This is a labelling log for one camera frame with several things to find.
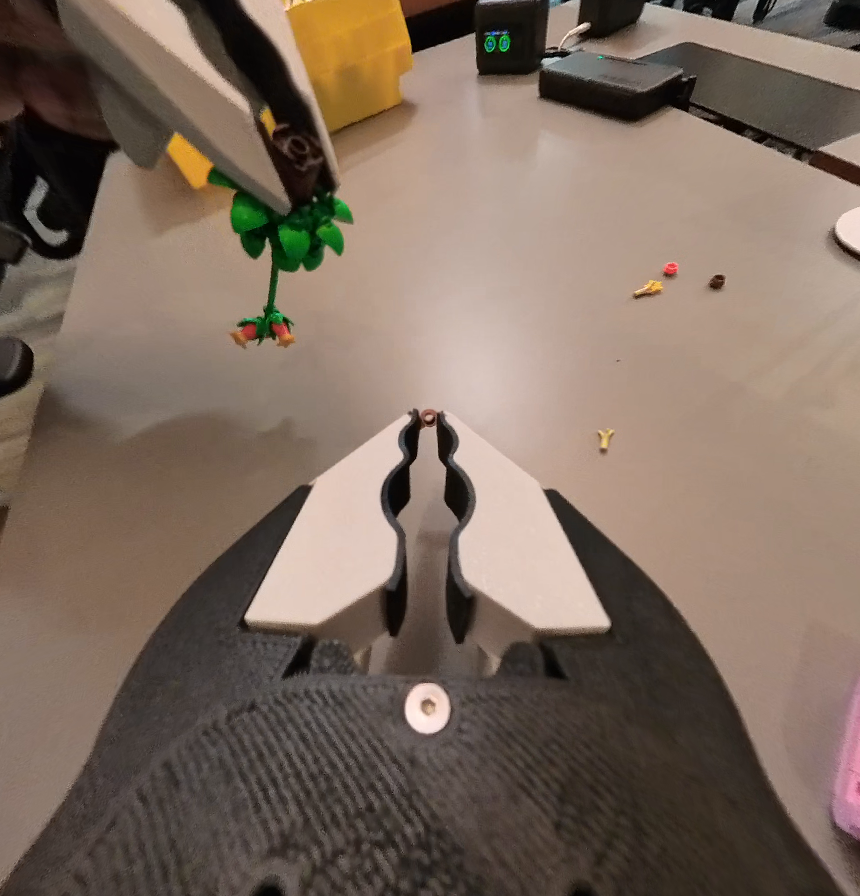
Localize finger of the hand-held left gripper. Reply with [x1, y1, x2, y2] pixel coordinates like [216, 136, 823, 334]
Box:
[54, 0, 292, 216]
[223, 0, 343, 199]

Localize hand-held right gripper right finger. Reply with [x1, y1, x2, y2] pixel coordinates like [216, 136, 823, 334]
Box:
[436, 412, 612, 666]

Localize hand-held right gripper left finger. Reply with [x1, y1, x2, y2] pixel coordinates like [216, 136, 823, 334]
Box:
[244, 412, 420, 659]

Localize green leafy plant piece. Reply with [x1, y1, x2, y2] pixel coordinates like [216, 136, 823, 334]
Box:
[207, 125, 355, 275]

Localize green flower stem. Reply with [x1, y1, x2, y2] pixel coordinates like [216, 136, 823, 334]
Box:
[229, 259, 296, 350]

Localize pink brick figure pot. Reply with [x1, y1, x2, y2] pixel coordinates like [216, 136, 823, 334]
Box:
[831, 671, 860, 851]

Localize person's left hand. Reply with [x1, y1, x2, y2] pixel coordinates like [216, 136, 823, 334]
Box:
[0, 0, 117, 146]

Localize yellow storage bin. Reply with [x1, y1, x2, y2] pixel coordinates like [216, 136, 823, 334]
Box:
[165, 0, 413, 190]

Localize black power bank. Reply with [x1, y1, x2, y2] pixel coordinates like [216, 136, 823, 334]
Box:
[474, 0, 550, 77]

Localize flat black box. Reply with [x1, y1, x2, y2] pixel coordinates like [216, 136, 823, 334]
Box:
[538, 50, 698, 122]

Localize black charging dock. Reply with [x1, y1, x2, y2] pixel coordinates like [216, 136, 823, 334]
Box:
[577, 0, 646, 38]

